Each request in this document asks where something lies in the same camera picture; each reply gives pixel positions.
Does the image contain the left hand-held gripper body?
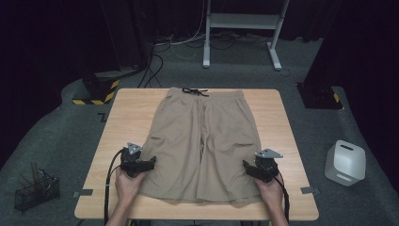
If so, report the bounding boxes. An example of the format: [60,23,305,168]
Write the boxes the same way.
[120,142,149,179]

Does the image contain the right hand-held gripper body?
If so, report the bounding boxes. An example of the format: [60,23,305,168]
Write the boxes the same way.
[253,148,284,184]

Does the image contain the beige shorts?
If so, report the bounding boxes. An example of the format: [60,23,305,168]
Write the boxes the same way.
[137,87,264,209]

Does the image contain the person's left hand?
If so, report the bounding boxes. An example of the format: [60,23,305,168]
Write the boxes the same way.
[115,169,147,205]

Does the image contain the person's right hand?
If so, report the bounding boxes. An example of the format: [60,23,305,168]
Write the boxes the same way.
[253,173,285,211]

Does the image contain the grey tape mark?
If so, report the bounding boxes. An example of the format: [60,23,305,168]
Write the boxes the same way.
[300,186,321,195]
[72,188,94,199]

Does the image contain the white cube-shaped device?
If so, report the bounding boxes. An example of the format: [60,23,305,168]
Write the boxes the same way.
[324,139,367,187]

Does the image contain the black base with hazard stripes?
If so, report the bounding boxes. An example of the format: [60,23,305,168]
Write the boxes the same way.
[72,70,120,106]

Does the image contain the black stand base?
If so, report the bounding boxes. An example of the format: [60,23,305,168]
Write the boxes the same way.
[295,82,344,111]

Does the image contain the white metal stand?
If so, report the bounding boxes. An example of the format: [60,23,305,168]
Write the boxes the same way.
[201,0,291,72]

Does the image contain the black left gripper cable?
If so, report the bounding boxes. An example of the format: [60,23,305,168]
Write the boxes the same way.
[103,148,125,225]

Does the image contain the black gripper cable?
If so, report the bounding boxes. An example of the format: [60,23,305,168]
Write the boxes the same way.
[103,148,125,225]
[274,171,291,224]

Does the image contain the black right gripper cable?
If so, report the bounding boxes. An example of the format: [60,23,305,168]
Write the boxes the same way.
[274,171,291,224]

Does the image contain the black floor cables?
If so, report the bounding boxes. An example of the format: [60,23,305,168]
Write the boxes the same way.
[136,31,274,89]

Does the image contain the black wire basket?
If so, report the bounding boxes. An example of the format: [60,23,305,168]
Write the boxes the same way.
[13,169,61,215]

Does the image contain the white floor cable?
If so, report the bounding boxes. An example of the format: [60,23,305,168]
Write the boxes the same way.
[153,0,209,60]

